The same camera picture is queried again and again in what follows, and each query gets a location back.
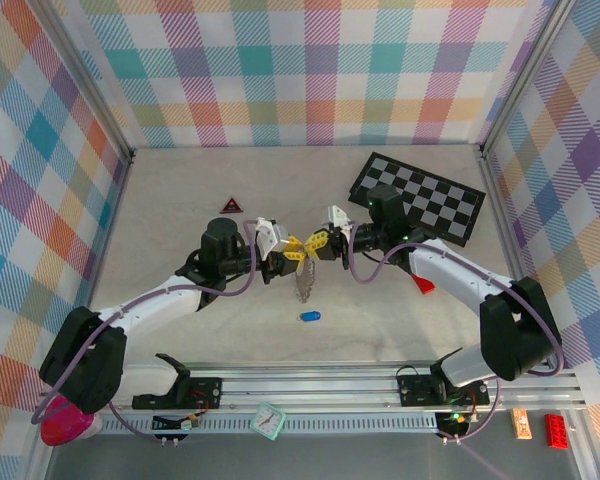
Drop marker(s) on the blue plastic key tag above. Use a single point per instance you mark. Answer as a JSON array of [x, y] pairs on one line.
[[309, 316]]

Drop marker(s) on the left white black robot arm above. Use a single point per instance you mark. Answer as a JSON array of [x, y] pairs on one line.
[[145, 305]]

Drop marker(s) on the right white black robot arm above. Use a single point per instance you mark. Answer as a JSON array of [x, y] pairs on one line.
[[455, 270]]

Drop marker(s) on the red black triangle piece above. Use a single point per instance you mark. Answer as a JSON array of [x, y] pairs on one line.
[[230, 206]]

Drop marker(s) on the black grey chessboard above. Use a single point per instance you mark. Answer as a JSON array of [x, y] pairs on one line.
[[430, 200]]

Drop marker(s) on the red wedge block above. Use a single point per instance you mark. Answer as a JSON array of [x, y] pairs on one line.
[[425, 285]]

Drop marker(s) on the teal square alarm clock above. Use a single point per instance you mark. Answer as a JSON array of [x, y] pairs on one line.
[[267, 420]]

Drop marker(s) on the small connector board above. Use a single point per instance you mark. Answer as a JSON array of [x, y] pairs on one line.
[[455, 417], [187, 424]]

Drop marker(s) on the pink plastic bowl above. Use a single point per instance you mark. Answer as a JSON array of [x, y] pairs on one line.
[[62, 425]]

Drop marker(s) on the orange wooden block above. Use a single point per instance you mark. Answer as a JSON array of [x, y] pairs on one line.
[[521, 424]]

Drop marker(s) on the red toy brick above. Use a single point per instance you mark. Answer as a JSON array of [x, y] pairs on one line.
[[557, 431]]

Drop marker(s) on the aluminium side rail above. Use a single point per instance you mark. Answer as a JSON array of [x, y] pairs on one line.
[[112, 225], [497, 200]]

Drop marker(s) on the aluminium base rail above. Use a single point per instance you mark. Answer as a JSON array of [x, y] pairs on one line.
[[305, 387]]

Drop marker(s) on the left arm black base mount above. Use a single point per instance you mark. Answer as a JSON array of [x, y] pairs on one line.
[[207, 390]]

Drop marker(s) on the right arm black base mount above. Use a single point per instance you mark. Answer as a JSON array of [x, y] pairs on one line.
[[415, 390]]

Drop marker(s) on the aluminium frame post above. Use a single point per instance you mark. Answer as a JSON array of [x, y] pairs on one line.
[[94, 75], [522, 75]]

